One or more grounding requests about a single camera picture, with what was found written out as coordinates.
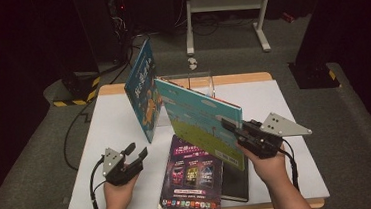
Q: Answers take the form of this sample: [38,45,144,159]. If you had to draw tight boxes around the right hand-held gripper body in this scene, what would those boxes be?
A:
[232,109,315,163]

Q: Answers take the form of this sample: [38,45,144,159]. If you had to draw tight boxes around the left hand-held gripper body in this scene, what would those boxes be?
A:
[100,144,147,188]

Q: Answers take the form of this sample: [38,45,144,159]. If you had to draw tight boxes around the teal hardcover picture book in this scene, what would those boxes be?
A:
[153,71,248,179]

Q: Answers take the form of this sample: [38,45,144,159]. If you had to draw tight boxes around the thick black book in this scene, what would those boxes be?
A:
[218,155,252,205]

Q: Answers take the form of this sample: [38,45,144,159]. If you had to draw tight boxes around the clear acrylic book rack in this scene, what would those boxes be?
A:
[156,69,218,127]

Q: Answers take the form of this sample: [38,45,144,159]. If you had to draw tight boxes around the purple magazine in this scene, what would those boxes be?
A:
[152,130,228,209]

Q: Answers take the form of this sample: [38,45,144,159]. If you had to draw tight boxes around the dark blue picture book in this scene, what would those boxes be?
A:
[120,37,166,146]

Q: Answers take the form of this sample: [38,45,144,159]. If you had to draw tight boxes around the person's left hand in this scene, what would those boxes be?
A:
[102,172,143,209]

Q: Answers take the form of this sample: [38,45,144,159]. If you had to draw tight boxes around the person's right hand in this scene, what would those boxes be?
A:
[236,139,290,188]

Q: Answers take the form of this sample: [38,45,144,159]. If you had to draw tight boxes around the small white floor object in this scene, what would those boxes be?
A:
[187,56,200,71]

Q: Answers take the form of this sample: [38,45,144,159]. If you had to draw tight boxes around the black yellow striped stand base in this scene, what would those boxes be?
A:
[50,68,104,109]

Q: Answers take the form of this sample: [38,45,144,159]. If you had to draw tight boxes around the small red floor object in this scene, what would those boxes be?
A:
[281,11,297,25]

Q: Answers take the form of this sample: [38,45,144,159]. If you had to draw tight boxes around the white metal stand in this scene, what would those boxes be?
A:
[182,0,280,59]

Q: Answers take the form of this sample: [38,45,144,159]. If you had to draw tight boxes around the dark equipment rack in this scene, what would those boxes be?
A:
[104,0,138,64]

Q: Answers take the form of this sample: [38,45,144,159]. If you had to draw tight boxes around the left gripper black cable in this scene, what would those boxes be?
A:
[86,155,111,209]

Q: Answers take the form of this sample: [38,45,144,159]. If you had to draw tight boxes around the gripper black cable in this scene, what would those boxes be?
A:
[280,137,302,192]
[86,155,111,209]

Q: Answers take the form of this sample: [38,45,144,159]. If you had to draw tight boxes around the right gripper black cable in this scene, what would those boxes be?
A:
[280,137,302,192]

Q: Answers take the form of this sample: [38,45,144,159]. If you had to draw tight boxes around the black floor cable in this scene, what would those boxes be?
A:
[54,35,162,173]

